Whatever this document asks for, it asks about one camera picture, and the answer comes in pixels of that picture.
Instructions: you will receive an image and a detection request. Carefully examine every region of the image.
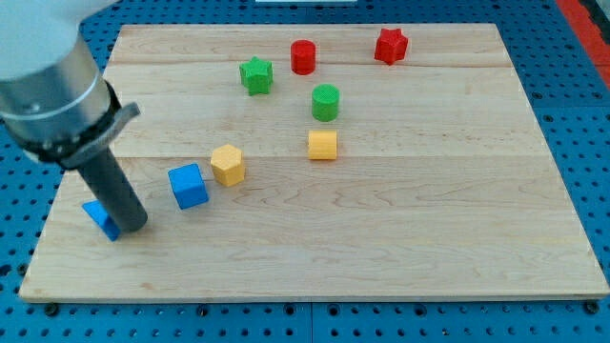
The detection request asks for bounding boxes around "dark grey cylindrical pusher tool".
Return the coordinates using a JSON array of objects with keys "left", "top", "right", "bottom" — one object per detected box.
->
[{"left": 77, "top": 148, "right": 148, "bottom": 232}]

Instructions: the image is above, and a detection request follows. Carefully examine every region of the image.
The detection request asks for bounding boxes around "blue triangle block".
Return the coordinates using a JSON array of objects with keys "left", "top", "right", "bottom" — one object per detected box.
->
[{"left": 82, "top": 200, "right": 120, "bottom": 242}]

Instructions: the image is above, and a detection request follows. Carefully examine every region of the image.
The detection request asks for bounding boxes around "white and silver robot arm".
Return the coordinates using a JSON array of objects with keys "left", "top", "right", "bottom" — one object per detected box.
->
[{"left": 1, "top": 0, "right": 148, "bottom": 232}]

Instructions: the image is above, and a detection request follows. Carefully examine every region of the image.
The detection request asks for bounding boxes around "blue cube block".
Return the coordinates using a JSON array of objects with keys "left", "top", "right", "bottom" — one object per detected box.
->
[{"left": 168, "top": 163, "right": 209, "bottom": 210}]

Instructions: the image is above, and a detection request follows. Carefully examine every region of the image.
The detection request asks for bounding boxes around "yellow hexagon block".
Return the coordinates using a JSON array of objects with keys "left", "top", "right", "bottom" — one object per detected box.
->
[{"left": 211, "top": 144, "right": 246, "bottom": 187}]

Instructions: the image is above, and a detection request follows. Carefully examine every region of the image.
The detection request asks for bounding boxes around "green star block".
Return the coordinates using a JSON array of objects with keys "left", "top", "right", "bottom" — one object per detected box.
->
[{"left": 239, "top": 56, "right": 274, "bottom": 96}]

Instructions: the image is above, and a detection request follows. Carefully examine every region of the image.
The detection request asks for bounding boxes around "yellow square block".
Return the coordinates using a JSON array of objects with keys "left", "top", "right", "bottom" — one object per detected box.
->
[{"left": 308, "top": 131, "right": 337, "bottom": 160}]

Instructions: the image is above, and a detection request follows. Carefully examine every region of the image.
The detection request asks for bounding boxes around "red cylinder block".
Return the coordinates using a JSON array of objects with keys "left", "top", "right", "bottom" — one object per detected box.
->
[{"left": 291, "top": 40, "right": 316, "bottom": 75}]

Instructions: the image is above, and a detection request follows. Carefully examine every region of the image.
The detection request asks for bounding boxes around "green cylinder block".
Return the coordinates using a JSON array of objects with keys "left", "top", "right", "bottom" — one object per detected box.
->
[{"left": 312, "top": 84, "right": 340, "bottom": 122}]

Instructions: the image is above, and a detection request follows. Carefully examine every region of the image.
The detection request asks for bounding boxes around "light wooden board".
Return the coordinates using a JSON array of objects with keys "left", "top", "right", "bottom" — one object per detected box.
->
[{"left": 20, "top": 24, "right": 609, "bottom": 304}]

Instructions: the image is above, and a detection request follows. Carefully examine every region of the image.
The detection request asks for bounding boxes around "red star block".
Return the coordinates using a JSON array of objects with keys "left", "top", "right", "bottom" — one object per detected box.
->
[{"left": 374, "top": 28, "right": 409, "bottom": 65}]

